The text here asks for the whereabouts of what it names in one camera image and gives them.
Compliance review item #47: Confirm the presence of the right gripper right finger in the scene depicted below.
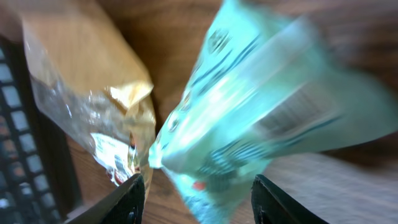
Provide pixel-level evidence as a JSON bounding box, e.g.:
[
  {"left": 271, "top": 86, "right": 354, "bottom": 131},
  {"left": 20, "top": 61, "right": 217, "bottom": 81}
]
[{"left": 251, "top": 174, "right": 328, "bottom": 224}]

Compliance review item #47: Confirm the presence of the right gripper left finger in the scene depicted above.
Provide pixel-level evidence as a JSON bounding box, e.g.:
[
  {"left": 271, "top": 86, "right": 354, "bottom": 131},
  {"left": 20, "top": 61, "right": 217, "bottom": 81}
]
[{"left": 65, "top": 174, "right": 146, "bottom": 224}]

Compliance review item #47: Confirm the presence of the teal white snack packet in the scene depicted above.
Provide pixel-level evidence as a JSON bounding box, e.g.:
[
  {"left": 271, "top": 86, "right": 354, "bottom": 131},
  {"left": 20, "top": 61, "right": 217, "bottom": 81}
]
[{"left": 149, "top": 1, "right": 397, "bottom": 223}]

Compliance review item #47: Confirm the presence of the beige cookie snack bag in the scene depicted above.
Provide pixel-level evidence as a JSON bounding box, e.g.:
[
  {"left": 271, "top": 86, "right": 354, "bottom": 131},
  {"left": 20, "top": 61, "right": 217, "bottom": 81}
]
[{"left": 11, "top": 1, "right": 155, "bottom": 187}]

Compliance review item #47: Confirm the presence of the grey plastic shopping basket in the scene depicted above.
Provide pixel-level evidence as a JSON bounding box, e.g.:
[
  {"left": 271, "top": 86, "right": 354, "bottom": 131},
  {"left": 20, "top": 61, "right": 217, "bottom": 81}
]
[{"left": 1, "top": 37, "right": 81, "bottom": 223}]

